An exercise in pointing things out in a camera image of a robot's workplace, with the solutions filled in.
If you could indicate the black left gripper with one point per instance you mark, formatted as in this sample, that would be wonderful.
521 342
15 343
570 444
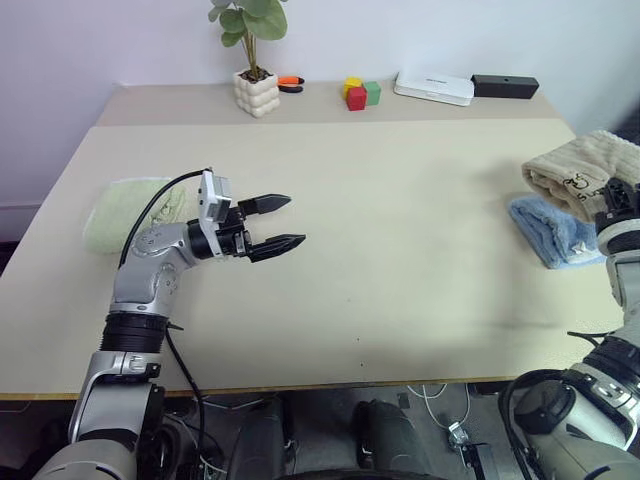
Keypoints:
232 241

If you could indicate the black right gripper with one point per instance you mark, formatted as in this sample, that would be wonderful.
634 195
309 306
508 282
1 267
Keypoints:
618 197

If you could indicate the beige towel with white trim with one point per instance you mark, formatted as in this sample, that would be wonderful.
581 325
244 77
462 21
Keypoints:
565 170

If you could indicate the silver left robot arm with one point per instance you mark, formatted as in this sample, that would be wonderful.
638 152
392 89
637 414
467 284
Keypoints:
145 280

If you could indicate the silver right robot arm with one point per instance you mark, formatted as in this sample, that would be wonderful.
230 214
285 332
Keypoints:
625 280

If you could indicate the light blue folded towel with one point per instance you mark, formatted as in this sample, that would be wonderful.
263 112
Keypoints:
545 225

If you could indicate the light green folded towel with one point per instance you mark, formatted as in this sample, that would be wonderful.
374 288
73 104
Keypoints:
115 212

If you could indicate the dark ribbed object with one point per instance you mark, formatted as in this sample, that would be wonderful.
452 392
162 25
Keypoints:
634 127

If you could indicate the cream bubble plant pot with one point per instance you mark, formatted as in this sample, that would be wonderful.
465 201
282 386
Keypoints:
256 95

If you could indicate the orange and black clip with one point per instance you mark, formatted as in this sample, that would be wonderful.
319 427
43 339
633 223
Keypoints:
290 81

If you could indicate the red wooden block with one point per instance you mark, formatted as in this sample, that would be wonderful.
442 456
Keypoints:
356 99

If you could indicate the long black box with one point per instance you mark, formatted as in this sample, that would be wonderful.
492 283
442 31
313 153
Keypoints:
505 86

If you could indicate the yellow wooden block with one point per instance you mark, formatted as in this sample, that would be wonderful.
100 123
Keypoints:
351 83

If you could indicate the green wooden block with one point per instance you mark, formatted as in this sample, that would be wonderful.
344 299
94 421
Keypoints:
373 93

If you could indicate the green leafy plant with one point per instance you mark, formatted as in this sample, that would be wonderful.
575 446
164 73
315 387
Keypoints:
247 17

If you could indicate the flat white box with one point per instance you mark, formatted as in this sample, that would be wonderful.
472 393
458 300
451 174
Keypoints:
432 88

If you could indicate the dark rounded shape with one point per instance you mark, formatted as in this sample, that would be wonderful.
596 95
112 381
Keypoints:
390 440

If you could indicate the metal caster wheel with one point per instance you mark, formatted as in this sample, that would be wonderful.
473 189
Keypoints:
460 440

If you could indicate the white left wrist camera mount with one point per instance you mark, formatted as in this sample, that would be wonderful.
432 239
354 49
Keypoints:
207 195

